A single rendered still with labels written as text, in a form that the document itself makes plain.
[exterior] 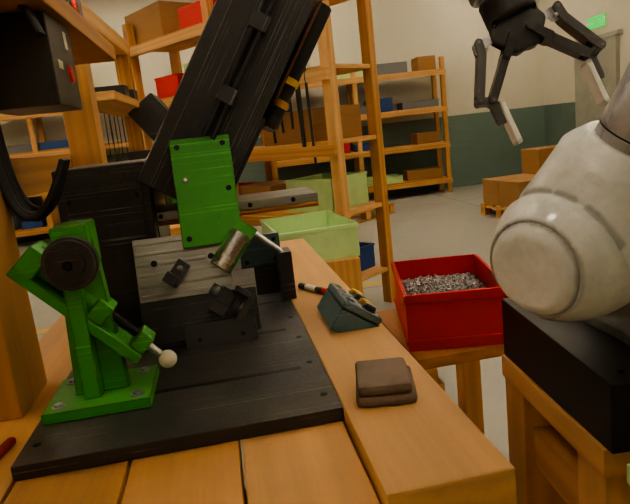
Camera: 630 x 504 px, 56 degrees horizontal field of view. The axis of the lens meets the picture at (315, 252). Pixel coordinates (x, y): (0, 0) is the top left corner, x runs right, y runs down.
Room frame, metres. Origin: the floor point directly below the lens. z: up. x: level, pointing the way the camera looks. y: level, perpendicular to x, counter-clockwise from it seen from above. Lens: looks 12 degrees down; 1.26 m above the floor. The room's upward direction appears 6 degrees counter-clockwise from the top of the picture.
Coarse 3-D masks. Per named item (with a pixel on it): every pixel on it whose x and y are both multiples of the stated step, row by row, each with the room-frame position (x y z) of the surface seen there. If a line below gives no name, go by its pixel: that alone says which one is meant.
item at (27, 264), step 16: (32, 256) 0.81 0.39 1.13; (16, 272) 0.81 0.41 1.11; (32, 272) 0.81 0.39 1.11; (32, 288) 0.81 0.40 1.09; (48, 288) 0.82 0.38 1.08; (48, 304) 0.81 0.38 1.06; (64, 304) 0.81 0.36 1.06; (96, 304) 0.83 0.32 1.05; (112, 304) 0.84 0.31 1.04; (96, 320) 0.82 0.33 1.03; (96, 336) 0.82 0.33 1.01; (112, 336) 0.82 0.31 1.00; (128, 336) 0.86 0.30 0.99; (144, 336) 0.84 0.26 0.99; (128, 352) 0.82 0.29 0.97
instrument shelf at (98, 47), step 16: (0, 0) 0.94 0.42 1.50; (16, 0) 0.95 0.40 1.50; (32, 0) 0.96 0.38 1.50; (48, 0) 1.01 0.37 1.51; (64, 0) 1.13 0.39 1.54; (64, 16) 1.10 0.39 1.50; (80, 16) 1.26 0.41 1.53; (80, 32) 1.24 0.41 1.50; (96, 32) 1.41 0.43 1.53; (80, 48) 1.41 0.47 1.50; (96, 48) 1.43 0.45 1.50; (112, 48) 1.62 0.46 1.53; (80, 64) 1.64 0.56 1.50
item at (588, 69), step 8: (584, 64) 0.90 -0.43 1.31; (592, 64) 0.88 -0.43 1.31; (584, 72) 0.91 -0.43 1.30; (592, 72) 0.88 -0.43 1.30; (592, 80) 0.89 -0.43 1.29; (600, 80) 0.88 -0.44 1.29; (592, 88) 0.90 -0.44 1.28; (600, 88) 0.88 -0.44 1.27; (600, 96) 0.88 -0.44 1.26; (608, 96) 0.88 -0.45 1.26; (600, 104) 0.89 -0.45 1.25
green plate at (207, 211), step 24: (192, 144) 1.16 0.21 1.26; (216, 144) 1.16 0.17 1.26; (192, 168) 1.15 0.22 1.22; (216, 168) 1.15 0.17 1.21; (192, 192) 1.13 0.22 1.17; (216, 192) 1.14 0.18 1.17; (192, 216) 1.12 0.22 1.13; (216, 216) 1.12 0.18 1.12; (192, 240) 1.11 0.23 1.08; (216, 240) 1.11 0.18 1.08
